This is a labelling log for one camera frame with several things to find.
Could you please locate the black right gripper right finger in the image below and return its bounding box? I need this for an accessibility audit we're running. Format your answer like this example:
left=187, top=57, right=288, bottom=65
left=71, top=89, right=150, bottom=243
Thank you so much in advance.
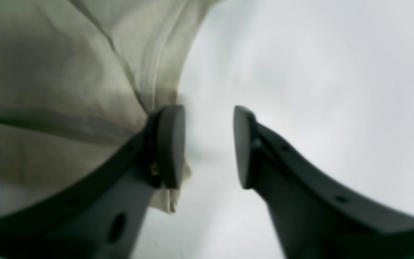
left=233, top=105, right=414, bottom=259

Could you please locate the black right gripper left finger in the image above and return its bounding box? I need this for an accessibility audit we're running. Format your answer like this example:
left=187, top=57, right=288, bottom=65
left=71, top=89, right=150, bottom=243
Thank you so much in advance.
left=0, top=105, right=185, bottom=259

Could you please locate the beige t-shirt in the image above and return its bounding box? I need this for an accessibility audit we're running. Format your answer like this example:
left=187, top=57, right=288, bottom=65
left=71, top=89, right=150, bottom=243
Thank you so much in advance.
left=0, top=0, right=217, bottom=216

